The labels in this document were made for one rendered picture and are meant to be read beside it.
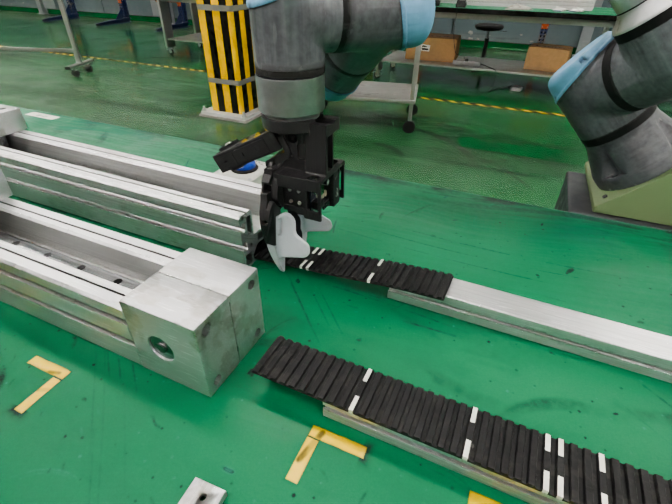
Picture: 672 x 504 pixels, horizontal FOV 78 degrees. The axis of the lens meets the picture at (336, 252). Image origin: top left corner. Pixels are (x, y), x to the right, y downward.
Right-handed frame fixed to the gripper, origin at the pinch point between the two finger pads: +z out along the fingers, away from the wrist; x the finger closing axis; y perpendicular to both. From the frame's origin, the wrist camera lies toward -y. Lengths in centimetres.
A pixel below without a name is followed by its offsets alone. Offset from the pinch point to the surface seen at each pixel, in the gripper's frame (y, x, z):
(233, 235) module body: -5.6, -4.4, -3.8
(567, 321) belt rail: 36.3, 0.0, -1.0
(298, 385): 13.1, -20.6, -1.6
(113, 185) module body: -26.8, -4.2, -6.7
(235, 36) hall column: -197, 258, 17
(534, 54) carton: 20, 478, 49
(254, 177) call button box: -12.6, 11.3, -4.2
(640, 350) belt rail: 43.3, -1.5, -1.0
